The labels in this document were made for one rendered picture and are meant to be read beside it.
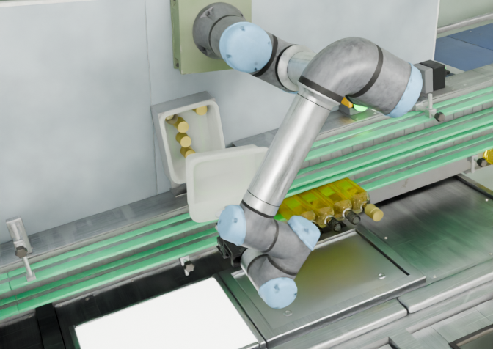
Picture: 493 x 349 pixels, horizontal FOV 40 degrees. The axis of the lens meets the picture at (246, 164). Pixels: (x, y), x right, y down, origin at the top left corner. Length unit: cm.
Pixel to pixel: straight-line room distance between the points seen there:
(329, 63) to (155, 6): 71
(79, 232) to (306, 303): 66
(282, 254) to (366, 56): 44
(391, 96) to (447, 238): 80
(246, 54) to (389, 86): 44
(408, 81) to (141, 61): 81
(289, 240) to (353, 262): 55
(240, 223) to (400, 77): 43
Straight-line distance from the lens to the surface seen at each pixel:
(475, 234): 212
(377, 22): 220
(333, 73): 131
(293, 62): 167
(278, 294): 146
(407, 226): 215
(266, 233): 138
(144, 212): 197
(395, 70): 138
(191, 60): 187
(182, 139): 194
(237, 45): 165
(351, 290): 184
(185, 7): 183
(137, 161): 199
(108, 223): 195
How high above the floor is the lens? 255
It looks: 58 degrees down
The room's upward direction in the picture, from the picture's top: 133 degrees clockwise
